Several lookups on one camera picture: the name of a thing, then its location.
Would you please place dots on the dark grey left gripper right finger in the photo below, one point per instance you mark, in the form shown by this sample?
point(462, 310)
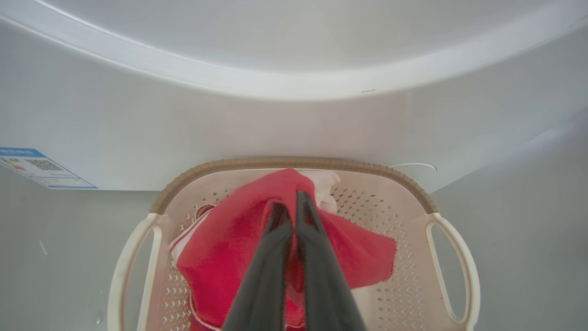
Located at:
point(321, 276)

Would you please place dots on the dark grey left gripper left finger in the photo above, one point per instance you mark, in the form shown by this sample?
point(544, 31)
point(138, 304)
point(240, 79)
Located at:
point(266, 276)

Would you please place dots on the red and white clothing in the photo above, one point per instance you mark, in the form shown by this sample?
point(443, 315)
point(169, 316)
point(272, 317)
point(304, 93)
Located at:
point(220, 248)

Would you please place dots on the cream laundry basket brown rim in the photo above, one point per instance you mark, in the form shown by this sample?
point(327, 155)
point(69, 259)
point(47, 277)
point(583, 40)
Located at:
point(275, 163)

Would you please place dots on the white front-load washing machine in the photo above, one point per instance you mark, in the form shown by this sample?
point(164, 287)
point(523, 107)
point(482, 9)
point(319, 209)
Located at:
point(275, 128)

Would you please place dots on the round white filter cover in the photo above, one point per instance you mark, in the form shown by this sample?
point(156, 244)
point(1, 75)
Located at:
point(415, 171)

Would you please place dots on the blue energy label sticker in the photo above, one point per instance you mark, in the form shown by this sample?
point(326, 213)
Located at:
point(41, 168)

